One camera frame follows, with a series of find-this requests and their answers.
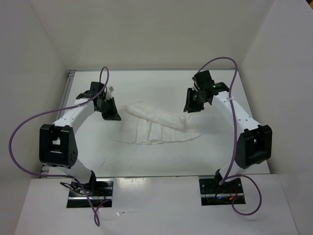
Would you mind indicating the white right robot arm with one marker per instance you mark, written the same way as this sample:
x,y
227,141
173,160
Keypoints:
x,y
252,141

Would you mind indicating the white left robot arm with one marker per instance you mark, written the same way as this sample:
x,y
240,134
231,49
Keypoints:
x,y
57,145

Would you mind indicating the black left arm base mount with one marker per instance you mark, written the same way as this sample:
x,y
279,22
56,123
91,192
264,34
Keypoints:
x,y
100,196

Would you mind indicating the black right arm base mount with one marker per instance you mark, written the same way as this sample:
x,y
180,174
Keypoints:
x,y
214,195

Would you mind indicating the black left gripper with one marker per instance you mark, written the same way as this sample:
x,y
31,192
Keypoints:
x,y
113,114

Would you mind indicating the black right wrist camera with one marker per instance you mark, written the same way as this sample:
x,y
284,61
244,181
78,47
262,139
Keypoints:
x,y
203,78

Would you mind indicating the white pleated skirt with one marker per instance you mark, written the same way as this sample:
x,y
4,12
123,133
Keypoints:
x,y
145,124

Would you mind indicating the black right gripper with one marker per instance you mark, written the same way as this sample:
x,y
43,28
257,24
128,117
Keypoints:
x,y
190,106

